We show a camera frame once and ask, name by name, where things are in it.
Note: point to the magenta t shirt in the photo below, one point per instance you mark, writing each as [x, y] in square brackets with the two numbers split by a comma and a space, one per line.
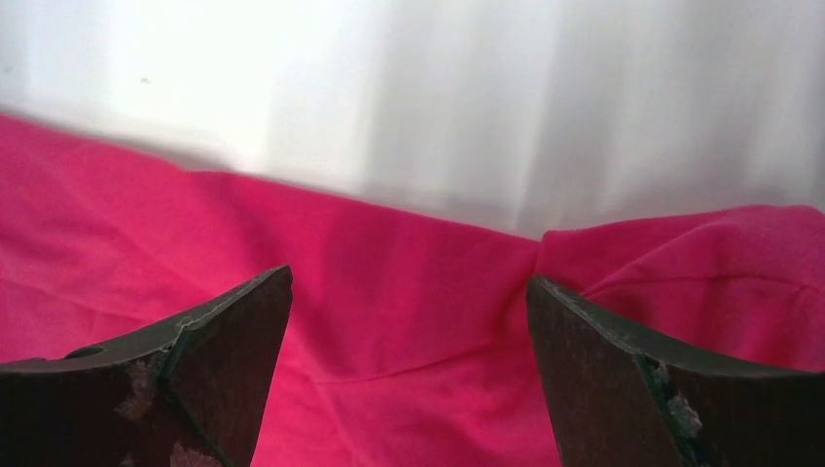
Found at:
[407, 344]

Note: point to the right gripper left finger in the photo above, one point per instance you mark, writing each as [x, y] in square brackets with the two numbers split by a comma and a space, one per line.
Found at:
[189, 390]

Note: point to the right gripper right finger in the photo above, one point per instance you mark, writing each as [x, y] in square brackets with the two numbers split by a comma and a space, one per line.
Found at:
[620, 393]

